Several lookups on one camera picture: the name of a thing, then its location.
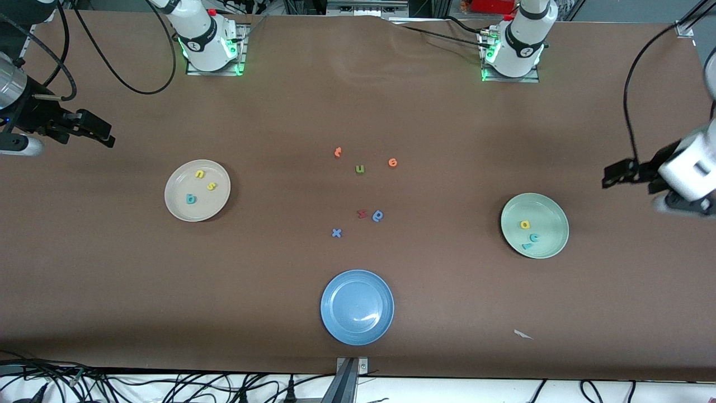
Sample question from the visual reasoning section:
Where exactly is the pale green round plate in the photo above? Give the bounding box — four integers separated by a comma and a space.
500, 193, 570, 260

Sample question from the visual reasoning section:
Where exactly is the beige round plate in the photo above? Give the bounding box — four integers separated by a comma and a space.
164, 160, 232, 223

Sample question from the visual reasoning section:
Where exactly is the brown table cover sheet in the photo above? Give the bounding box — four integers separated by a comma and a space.
0, 10, 716, 382

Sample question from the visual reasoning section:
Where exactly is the red box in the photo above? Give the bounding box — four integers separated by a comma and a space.
472, 0, 516, 15

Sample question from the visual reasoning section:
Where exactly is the blue round plate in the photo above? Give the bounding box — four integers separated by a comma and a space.
320, 269, 395, 346

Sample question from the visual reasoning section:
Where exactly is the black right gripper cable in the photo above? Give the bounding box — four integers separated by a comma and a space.
0, 11, 78, 102

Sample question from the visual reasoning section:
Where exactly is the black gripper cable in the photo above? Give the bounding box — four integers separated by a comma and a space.
0, 11, 78, 102
623, 20, 697, 165

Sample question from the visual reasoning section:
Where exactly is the long black looping cable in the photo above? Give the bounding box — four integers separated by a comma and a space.
72, 0, 177, 96

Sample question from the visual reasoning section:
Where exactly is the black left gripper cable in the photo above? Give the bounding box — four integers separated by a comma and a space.
623, 20, 697, 165

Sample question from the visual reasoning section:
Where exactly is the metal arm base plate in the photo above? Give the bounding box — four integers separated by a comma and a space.
479, 31, 541, 84
186, 24, 248, 77

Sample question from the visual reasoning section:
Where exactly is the black arm base cable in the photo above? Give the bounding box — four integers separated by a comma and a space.
398, 16, 488, 48

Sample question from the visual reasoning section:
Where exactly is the black floor cable tangle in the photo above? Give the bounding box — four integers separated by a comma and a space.
0, 350, 336, 403

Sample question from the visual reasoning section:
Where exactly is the aluminium frame rail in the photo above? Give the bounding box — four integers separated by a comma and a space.
327, 0, 410, 17

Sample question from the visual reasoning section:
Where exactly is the silver clamp bracket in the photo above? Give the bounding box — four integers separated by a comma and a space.
336, 357, 369, 376

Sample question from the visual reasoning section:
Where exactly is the grey camera stand post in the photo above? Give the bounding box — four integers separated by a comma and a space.
321, 359, 359, 403

